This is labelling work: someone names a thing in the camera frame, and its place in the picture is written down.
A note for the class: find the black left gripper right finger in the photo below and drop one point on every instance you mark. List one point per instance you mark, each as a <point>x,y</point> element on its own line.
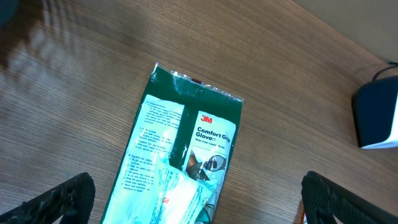
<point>327,202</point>

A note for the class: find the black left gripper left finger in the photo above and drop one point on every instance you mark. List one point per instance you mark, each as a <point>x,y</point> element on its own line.
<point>69,202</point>

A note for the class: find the green 3M package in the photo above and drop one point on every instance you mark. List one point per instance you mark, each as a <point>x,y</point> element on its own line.
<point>190,125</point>

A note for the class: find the white barcode scanner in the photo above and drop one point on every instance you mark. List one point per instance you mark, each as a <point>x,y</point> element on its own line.
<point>375,114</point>

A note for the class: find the red stick packet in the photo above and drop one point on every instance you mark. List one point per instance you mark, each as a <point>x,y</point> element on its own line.
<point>304,219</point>

